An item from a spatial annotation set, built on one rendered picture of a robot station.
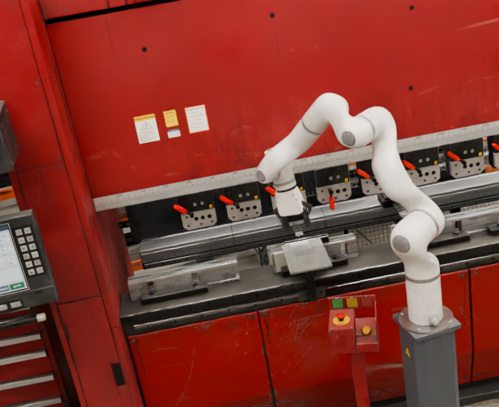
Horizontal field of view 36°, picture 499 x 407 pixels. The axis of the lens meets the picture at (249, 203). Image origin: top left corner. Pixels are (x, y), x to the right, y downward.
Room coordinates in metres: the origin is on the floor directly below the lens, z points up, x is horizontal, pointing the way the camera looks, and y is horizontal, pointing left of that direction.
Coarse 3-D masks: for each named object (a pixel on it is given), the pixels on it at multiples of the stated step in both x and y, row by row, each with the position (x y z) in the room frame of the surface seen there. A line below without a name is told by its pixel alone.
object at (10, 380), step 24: (24, 312) 3.14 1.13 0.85; (48, 312) 3.27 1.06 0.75; (0, 336) 3.13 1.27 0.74; (24, 336) 3.12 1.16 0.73; (48, 336) 3.15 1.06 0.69; (0, 360) 3.11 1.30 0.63; (24, 360) 3.14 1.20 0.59; (48, 360) 3.14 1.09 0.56; (0, 384) 3.12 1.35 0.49; (24, 384) 3.12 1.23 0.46; (48, 384) 3.14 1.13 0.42; (72, 384) 3.28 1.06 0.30
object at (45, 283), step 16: (0, 224) 2.44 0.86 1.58; (16, 224) 2.45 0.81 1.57; (32, 224) 2.46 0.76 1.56; (16, 240) 2.45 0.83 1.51; (32, 240) 2.45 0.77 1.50; (32, 256) 2.45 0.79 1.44; (32, 272) 2.45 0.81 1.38; (48, 272) 2.46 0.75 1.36; (32, 288) 2.45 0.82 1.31; (48, 288) 2.45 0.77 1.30; (0, 304) 2.43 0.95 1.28; (16, 304) 2.44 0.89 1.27; (32, 304) 2.45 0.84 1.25
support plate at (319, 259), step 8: (312, 240) 3.05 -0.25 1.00; (320, 240) 3.04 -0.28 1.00; (288, 248) 3.01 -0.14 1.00; (320, 248) 2.96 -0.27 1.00; (288, 256) 2.94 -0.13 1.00; (296, 256) 2.93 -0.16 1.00; (304, 256) 2.91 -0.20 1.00; (312, 256) 2.90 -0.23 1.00; (320, 256) 2.89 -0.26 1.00; (328, 256) 2.88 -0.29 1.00; (288, 264) 2.87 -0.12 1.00; (296, 264) 2.85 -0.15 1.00; (304, 264) 2.84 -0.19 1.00; (312, 264) 2.83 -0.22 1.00; (320, 264) 2.82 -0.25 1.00; (328, 264) 2.81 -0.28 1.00; (296, 272) 2.79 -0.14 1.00
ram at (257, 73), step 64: (192, 0) 3.02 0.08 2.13; (256, 0) 3.03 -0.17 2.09; (320, 0) 3.04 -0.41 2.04; (384, 0) 3.05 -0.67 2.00; (448, 0) 3.06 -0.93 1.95; (64, 64) 3.00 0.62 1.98; (128, 64) 3.01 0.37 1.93; (192, 64) 3.02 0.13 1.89; (256, 64) 3.03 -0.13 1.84; (320, 64) 3.04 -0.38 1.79; (384, 64) 3.05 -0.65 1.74; (448, 64) 3.06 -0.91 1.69; (128, 128) 3.01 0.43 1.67; (256, 128) 3.03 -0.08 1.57; (448, 128) 3.06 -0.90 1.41; (192, 192) 3.02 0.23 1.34
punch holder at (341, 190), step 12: (324, 168) 3.04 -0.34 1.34; (336, 168) 3.04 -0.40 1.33; (348, 168) 3.04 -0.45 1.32; (312, 180) 3.11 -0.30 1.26; (324, 180) 3.04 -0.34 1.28; (336, 180) 3.04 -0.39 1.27; (348, 180) 3.04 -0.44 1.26; (324, 192) 3.03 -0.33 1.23; (336, 192) 3.04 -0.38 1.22; (348, 192) 3.04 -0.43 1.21
